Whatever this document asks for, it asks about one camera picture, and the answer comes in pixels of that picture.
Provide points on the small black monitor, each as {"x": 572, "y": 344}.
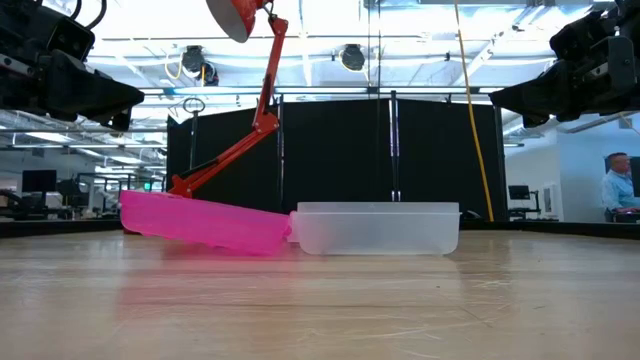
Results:
{"x": 39, "y": 181}
{"x": 519, "y": 192}

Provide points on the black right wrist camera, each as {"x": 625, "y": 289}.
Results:
{"x": 575, "y": 37}

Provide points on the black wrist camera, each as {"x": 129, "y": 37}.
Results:
{"x": 72, "y": 40}
{"x": 575, "y": 37}

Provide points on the black partition screen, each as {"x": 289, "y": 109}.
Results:
{"x": 340, "y": 150}

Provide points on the clear plastic supply box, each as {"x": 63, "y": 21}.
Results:
{"x": 375, "y": 227}

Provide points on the red desk lamp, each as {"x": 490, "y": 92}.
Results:
{"x": 264, "y": 122}

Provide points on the person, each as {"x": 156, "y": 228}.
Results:
{"x": 617, "y": 190}

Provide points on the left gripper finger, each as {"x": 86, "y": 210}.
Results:
{"x": 121, "y": 121}
{"x": 95, "y": 95}

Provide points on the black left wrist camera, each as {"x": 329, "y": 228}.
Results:
{"x": 72, "y": 40}

